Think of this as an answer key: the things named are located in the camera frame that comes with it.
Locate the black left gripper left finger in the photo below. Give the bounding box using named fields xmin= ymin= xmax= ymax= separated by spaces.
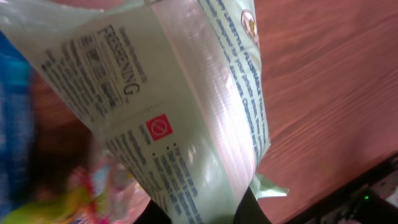
xmin=134 ymin=200 xmax=171 ymax=224

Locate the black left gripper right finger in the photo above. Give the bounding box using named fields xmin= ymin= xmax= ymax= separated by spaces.
xmin=233 ymin=188 xmax=271 ymax=224

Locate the green yellow candy bag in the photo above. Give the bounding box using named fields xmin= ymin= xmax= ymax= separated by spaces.
xmin=1 ymin=154 xmax=150 ymax=224

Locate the pale green wipes packet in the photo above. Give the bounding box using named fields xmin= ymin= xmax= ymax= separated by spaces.
xmin=1 ymin=0 xmax=288 ymax=223

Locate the blue cookie pack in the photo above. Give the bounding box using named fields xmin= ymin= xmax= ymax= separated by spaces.
xmin=1 ymin=34 xmax=35 ymax=218

